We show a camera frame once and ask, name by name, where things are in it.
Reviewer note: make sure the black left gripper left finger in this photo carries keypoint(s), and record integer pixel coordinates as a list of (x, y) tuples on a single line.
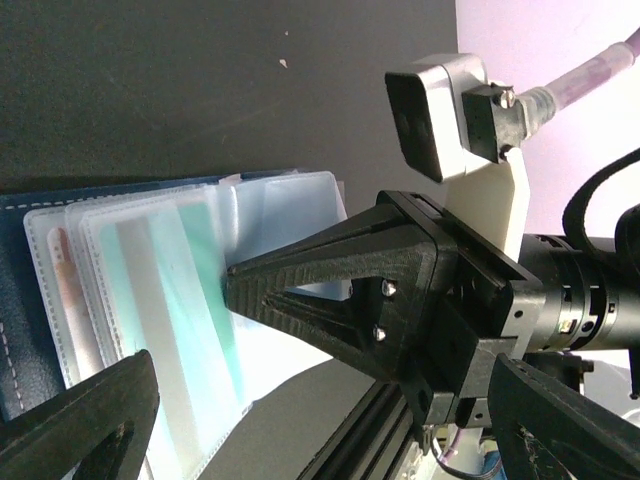
[(98, 429)]

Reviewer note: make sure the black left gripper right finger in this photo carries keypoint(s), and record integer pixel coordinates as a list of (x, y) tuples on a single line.
[(546, 430)]

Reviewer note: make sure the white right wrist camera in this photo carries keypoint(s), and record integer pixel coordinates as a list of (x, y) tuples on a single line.
[(490, 197)]

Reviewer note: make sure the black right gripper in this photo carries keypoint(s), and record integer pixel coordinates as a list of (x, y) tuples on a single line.
[(367, 299)]

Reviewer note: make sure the navy blue card holder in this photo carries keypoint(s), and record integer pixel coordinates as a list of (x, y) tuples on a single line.
[(92, 276)]

